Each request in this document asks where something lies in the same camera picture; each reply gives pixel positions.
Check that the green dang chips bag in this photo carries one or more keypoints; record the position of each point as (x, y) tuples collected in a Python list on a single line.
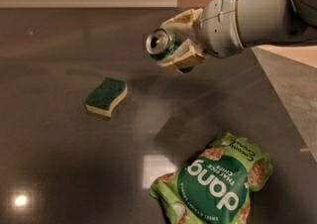
[(216, 187)]

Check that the green soda can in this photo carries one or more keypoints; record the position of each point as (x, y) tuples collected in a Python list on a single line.
[(164, 47)]

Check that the green and yellow sponge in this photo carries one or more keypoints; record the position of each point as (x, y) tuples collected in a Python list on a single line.
[(106, 97)]

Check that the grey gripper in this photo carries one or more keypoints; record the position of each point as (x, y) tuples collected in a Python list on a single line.
[(220, 25)]

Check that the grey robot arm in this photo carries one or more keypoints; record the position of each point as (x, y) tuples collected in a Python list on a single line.
[(272, 22)]

